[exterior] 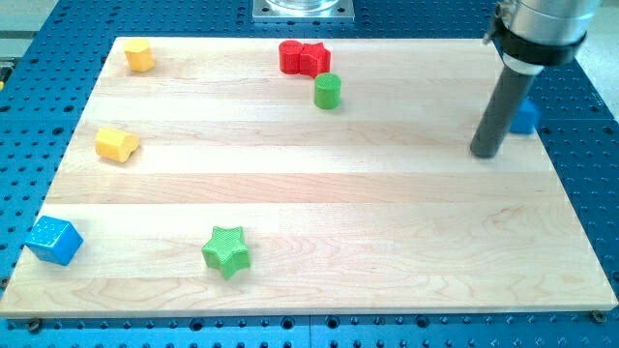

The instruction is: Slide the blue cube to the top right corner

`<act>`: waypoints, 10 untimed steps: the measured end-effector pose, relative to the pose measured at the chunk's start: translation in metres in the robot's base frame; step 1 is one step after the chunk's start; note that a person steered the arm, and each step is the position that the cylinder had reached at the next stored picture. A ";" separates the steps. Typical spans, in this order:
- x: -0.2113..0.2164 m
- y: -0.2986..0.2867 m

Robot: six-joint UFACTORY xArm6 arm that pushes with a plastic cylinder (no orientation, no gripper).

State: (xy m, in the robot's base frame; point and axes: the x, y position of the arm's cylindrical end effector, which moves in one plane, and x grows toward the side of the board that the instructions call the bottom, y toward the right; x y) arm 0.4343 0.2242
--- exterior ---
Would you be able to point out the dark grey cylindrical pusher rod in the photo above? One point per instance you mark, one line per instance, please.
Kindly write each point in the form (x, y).
(509, 92)

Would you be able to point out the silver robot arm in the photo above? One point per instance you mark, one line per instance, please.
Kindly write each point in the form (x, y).
(530, 36)

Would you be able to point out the blue cube block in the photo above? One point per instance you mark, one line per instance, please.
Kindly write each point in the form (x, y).
(54, 240)

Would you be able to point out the blue block behind rod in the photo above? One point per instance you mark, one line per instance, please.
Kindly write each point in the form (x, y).
(526, 119)

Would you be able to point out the green cylinder block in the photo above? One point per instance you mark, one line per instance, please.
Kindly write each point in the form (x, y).
(326, 93)

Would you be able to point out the red star block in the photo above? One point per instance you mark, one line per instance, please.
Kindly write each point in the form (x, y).
(314, 59)

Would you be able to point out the red cylinder block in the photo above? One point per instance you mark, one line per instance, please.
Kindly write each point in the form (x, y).
(289, 55)

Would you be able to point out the light wooden board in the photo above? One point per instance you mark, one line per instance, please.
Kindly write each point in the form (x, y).
(375, 206)

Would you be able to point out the green star block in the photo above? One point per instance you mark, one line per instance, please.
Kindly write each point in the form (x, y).
(227, 251)

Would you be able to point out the yellow hexagon block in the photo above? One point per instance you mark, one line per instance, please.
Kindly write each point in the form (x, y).
(139, 54)

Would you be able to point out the yellow heart block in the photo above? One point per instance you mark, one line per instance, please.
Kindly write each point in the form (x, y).
(116, 145)

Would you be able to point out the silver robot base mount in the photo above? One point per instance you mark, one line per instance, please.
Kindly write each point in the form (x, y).
(302, 10)

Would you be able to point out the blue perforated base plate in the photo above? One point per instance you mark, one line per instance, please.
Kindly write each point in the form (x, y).
(54, 78)

